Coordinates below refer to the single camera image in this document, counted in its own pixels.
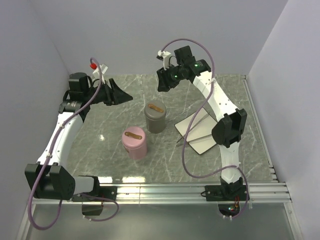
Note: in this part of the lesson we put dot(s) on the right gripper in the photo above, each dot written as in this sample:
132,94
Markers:
164,82

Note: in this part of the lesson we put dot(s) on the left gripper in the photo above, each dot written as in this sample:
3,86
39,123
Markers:
119,95

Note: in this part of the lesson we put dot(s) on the grey lid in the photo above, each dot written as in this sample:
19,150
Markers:
155,110

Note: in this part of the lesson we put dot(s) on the grey cylinder container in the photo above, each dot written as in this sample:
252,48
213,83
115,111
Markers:
155,126

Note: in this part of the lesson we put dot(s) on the pink lid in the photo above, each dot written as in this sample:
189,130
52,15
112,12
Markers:
134,137

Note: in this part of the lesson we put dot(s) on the metal tongs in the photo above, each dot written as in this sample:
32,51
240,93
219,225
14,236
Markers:
192,135

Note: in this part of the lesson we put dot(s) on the pink cylinder container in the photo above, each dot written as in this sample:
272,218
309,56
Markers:
136,152

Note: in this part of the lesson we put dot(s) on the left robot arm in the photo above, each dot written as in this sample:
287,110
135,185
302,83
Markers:
48,177

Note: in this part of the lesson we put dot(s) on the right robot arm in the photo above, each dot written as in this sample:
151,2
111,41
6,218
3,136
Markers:
231,120

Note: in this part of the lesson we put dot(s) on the white square plate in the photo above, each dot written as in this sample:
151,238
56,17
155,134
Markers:
197,135

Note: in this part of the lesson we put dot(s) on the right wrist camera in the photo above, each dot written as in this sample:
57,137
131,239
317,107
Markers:
164,56

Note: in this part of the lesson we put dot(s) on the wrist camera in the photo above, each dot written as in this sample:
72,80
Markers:
164,56
99,73

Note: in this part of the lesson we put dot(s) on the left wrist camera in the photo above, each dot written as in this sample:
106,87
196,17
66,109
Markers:
99,73

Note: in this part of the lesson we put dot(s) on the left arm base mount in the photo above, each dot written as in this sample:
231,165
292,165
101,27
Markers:
110,193

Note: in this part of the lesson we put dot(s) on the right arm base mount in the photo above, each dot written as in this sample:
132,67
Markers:
229,198

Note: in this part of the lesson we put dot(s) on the aluminium rail frame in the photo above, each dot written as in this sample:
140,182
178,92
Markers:
155,198

